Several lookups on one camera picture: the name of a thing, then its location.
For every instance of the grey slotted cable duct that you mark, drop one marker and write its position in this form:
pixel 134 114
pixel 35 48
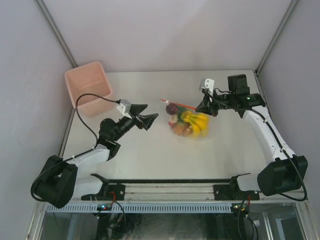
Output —
pixel 144 208

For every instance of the pink plastic bin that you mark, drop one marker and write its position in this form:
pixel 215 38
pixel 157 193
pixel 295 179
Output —
pixel 85 80

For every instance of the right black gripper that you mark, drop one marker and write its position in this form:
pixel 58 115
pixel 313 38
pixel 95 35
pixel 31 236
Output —
pixel 209 106

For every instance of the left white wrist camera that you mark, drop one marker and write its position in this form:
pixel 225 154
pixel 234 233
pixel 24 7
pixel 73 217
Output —
pixel 124 107

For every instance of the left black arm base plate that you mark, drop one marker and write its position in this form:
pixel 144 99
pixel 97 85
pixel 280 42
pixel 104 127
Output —
pixel 108 192

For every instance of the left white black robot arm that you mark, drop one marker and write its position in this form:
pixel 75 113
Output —
pixel 61 179

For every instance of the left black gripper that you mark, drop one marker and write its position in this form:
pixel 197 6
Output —
pixel 145 121

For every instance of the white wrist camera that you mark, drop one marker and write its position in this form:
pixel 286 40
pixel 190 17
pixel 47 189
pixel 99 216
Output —
pixel 124 107
pixel 207 85

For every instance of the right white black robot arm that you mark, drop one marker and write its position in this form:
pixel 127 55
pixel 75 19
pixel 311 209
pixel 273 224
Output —
pixel 284 170

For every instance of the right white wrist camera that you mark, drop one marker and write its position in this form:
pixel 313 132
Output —
pixel 207 85

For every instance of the purple fake onion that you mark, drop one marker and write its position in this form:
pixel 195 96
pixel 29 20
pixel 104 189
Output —
pixel 172 109

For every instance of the yellow fake banana bunch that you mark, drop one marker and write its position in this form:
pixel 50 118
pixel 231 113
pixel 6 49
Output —
pixel 199 123

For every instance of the aluminium rail frame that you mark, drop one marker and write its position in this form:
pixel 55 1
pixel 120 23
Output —
pixel 134 191

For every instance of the clear zip top bag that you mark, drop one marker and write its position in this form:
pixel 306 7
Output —
pixel 174 119

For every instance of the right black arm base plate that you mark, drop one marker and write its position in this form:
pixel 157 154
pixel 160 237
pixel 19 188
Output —
pixel 224 192

